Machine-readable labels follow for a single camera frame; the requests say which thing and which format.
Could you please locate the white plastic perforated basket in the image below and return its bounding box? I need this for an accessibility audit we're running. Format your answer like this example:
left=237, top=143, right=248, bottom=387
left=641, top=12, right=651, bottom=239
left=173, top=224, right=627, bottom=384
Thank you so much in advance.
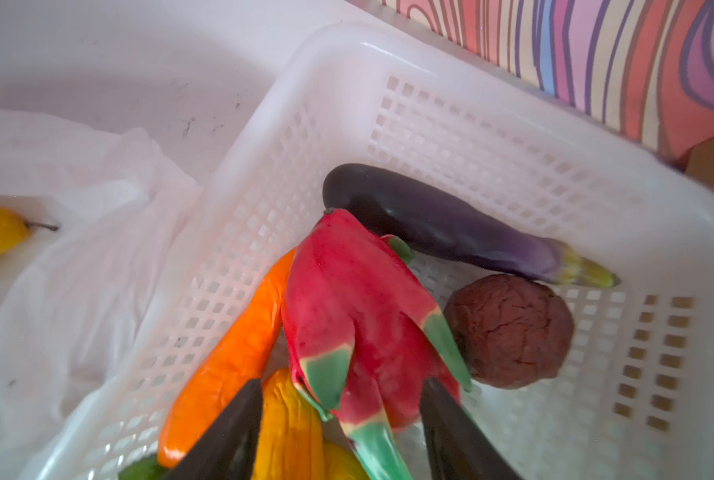
left=26, top=26, right=714, bottom=479

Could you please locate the purple toy eggplant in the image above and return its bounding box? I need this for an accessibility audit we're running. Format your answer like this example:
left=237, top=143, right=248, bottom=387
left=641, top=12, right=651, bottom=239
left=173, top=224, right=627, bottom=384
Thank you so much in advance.
left=322, top=163, right=620, bottom=288

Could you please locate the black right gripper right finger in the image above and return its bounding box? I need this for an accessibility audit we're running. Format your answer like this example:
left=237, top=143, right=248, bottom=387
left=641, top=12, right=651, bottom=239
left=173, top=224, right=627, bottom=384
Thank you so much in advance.
left=419, top=377, right=520, bottom=480

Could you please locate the pink toy dragon fruit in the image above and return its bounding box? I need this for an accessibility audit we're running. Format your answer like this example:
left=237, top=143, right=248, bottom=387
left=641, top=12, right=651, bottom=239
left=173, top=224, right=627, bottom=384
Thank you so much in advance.
left=282, top=208, right=472, bottom=479

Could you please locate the yellow toy mango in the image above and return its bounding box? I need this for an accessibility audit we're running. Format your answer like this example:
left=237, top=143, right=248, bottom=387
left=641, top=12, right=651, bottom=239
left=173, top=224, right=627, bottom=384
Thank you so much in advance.
left=252, top=368, right=325, bottom=480
left=323, top=441, right=369, bottom=480

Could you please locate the dark red toy fruit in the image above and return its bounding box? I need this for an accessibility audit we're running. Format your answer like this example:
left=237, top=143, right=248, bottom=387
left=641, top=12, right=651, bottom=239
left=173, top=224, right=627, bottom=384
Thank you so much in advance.
left=444, top=274, right=575, bottom=389

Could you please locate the white plastic grocery bag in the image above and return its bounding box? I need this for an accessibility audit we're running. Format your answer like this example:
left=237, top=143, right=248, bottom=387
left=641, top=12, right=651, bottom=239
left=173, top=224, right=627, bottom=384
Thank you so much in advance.
left=0, top=110, right=200, bottom=479

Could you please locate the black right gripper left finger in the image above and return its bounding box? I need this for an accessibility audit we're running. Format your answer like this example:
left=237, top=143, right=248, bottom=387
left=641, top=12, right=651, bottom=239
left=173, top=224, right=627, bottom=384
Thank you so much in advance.
left=164, top=379, right=263, bottom=480

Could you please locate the orange toy carrot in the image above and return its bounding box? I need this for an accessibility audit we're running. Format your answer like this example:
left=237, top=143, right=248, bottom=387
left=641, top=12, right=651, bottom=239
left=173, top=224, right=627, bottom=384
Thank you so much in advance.
left=157, top=250, right=295, bottom=468

